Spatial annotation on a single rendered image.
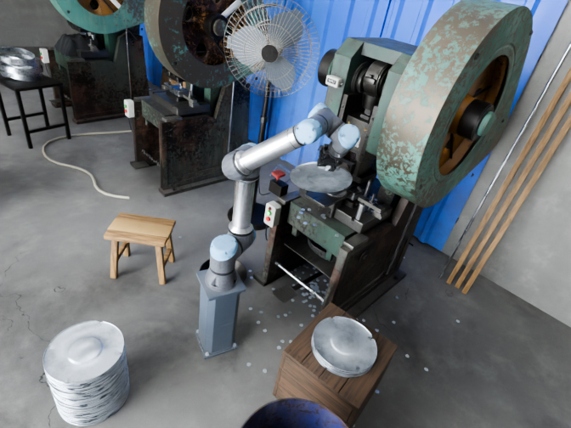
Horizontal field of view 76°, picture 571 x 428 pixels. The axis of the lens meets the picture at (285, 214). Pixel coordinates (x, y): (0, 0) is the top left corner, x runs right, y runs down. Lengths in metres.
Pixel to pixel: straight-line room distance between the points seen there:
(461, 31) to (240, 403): 1.76
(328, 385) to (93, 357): 0.95
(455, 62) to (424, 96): 0.13
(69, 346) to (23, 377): 0.41
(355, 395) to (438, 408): 0.68
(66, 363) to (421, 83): 1.67
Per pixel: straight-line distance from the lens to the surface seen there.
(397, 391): 2.20
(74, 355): 1.78
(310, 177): 1.73
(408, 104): 1.38
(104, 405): 1.88
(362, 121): 1.87
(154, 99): 3.40
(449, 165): 1.94
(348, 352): 1.72
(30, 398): 2.11
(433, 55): 1.41
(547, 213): 2.97
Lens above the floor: 1.71
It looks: 33 degrees down
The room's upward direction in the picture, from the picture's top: 11 degrees clockwise
